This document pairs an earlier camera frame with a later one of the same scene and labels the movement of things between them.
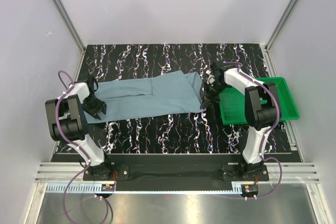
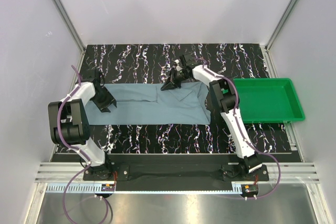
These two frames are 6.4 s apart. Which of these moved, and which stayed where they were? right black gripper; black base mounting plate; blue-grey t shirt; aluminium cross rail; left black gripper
Moved: blue-grey t shirt; left black gripper; right black gripper
Stayed: black base mounting plate; aluminium cross rail
